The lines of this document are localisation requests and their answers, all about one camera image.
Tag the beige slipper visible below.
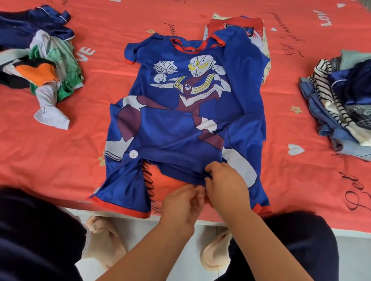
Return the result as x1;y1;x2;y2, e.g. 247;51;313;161
198;227;236;275
79;214;133;272

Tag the white cloth garment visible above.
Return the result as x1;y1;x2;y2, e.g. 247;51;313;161
31;79;76;131

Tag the person's left forearm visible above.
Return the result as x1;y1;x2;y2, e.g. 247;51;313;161
82;213;196;281

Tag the black and orange garment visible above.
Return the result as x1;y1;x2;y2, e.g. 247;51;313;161
0;45;65;131

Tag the folded red and blue garment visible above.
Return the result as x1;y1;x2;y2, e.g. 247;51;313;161
198;10;279;85

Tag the blue hero print shirt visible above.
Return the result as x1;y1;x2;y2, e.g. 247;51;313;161
86;9;297;237

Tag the person's left hand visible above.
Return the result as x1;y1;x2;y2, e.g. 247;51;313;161
157;179;208;239

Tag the person's left leg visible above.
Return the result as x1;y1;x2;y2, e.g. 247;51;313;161
0;185;99;281

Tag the crumpled navy satin garment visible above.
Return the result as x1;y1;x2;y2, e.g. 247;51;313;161
0;0;79;63

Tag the black and white striped shirt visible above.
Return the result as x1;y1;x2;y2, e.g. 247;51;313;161
302;57;367;131

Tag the red heart print bedsheet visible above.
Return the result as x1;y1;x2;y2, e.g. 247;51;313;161
0;0;371;252

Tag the person's right hand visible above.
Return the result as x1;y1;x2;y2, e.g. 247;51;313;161
198;160;258;224

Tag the person's right forearm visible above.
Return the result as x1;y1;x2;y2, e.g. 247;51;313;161
217;206;371;281

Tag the green and white garment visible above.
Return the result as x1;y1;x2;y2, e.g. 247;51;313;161
22;28;91;106

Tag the blue denim garment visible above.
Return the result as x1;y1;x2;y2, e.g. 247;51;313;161
289;77;371;164

